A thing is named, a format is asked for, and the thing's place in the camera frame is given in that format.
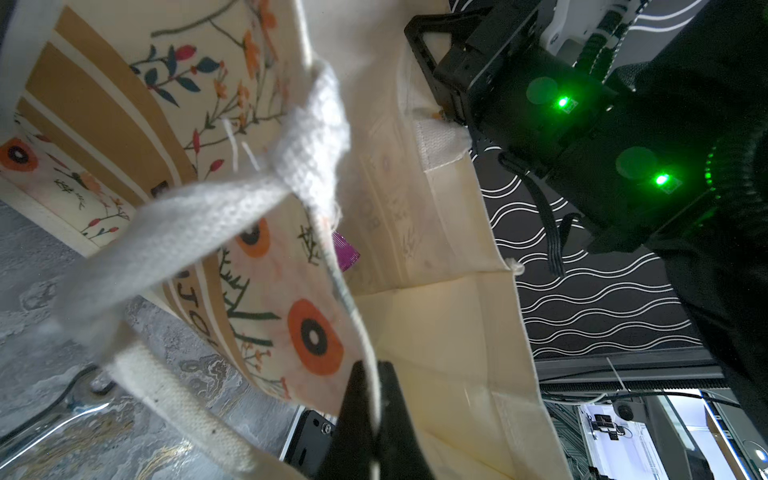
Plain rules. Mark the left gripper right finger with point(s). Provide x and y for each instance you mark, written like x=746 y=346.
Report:
x=397 y=448

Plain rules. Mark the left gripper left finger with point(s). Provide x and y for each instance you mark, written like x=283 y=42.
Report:
x=351 y=453

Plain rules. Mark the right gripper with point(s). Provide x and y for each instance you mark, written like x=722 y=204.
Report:
x=488 y=72

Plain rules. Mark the purple snack bag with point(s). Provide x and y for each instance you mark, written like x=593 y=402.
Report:
x=346 y=254

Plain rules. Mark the cream canvas tote bag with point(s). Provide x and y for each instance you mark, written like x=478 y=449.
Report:
x=202 y=153

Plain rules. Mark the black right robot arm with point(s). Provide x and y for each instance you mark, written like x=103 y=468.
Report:
x=674 y=159

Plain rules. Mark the silver combination wrench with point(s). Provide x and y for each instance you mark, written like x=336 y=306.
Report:
x=89 y=392

